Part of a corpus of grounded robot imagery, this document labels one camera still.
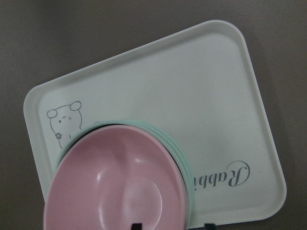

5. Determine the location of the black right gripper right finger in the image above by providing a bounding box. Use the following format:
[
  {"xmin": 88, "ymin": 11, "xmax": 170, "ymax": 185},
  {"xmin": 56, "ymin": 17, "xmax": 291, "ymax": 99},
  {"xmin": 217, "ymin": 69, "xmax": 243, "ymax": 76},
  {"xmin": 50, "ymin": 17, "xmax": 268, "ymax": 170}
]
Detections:
[{"xmin": 203, "ymin": 223, "xmax": 216, "ymax": 230}]

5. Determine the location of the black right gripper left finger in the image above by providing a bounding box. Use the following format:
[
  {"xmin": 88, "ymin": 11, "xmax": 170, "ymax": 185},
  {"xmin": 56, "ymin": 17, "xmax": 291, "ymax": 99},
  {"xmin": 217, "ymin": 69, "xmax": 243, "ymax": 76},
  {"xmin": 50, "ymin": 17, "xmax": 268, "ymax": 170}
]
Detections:
[{"xmin": 131, "ymin": 223, "xmax": 142, "ymax": 230}]

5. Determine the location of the small pink bowl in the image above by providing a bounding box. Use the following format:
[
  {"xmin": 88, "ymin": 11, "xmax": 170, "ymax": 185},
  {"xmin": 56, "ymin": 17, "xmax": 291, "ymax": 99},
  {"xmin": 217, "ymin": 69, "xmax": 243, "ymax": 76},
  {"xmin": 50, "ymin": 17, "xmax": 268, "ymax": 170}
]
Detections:
[{"xmin": 42, "ymin": 125, "xmax": 188, "ymax": 230}]

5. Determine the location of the cream rabbit tray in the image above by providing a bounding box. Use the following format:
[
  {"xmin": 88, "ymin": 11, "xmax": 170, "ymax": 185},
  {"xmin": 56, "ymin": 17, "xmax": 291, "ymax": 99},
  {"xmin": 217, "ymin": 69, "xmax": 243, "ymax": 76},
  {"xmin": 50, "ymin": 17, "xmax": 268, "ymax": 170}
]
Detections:
[{"xmin": 24, "ymin": 20, "xmax": 286, "ymax": 228}]

